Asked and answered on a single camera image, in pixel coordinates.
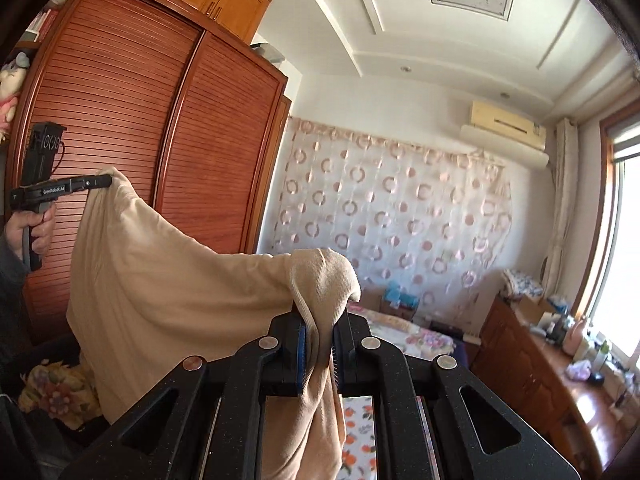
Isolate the beige printed t-shirt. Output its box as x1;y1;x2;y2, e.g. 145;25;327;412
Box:
66;168;360;479

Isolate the person's dark sleeve forearm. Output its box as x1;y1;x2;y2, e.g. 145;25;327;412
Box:
0;234;29;365

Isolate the person's left hand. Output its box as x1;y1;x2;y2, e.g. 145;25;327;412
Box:
3;204;56;260

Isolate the floral quilt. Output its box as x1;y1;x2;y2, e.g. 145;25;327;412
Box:
347;301;457;361

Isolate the orange print white blanket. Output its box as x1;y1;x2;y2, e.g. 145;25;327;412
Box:
336;396;378;480

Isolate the blue item behind bed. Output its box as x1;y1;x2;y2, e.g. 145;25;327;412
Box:
383;281;420;312

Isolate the red wooden louvered wardrobe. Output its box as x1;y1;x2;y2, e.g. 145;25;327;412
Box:
4;0;292;346

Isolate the cardboard box on cabinet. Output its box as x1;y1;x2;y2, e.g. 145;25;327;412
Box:
518;296;556;324

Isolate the crumpled plastic bag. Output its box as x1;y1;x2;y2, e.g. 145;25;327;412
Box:
564;360;592;382

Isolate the wooden low cabinet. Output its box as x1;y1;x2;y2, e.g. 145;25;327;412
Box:
470;297;631;479

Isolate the floral cloth on floor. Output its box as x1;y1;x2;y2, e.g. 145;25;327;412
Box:
17;361;102;430

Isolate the folded patterned cloth stack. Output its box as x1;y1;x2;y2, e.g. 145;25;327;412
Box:
500;269;544;304

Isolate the pink bottle on cabinet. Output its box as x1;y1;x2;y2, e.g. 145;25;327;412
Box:
562;316;588;356

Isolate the circle pattern sheer curtain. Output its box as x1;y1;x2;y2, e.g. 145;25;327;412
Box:
267;117;512;326

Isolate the white tied side curtain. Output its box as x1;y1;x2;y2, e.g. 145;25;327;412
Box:
542;118;579;296

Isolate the window with wooden frame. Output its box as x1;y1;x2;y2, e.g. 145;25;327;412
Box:
573;103;639;366

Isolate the wall air conditioner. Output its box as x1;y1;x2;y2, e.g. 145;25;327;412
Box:
460;101;549;170

